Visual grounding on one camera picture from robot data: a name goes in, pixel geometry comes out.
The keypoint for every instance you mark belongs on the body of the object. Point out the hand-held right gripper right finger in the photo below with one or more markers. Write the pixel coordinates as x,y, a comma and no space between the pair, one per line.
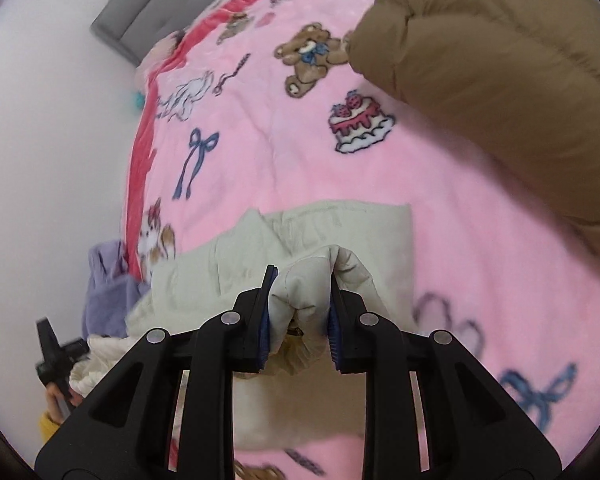
334,332

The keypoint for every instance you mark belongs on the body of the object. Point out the grey padded headboard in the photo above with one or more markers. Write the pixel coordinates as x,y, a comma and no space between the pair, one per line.
140,10

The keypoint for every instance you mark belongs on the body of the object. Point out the pink printed blanket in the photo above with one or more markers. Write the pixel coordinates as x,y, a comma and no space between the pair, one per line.
305,170

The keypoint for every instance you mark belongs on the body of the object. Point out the person's left hand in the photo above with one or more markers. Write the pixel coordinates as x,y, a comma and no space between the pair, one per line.
62,402

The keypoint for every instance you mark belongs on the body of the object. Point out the teal object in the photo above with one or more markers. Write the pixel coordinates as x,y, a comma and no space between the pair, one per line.
137,101

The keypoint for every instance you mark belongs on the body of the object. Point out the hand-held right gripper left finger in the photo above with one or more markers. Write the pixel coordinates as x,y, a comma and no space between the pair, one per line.
265,330

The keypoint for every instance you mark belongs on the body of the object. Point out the pale pink pillow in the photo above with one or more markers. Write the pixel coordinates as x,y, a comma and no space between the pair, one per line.
162,47

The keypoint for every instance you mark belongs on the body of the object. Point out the cream quilted jacket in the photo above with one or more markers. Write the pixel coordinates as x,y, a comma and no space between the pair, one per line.
280,240

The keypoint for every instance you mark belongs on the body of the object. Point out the purple cloth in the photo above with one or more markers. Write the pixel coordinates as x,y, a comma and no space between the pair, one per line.
107,292

